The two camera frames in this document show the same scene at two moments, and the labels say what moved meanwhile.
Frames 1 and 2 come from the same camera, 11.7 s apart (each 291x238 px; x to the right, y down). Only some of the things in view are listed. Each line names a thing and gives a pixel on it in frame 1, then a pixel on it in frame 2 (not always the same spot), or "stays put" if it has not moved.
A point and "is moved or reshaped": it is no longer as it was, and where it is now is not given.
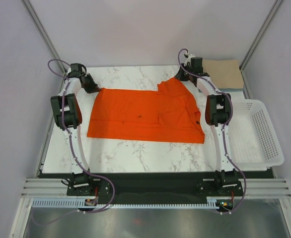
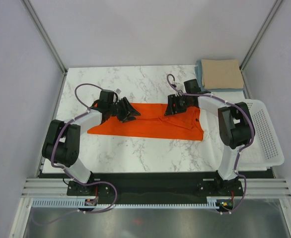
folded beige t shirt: [226, 74] stays put
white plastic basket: [251, 142] stays put
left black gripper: [94, 88] -> [128, 111]
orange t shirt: [169, 115] is moved or reshaped
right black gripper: [180, 76] -> [172, 99]
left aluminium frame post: [40, 27] stays put
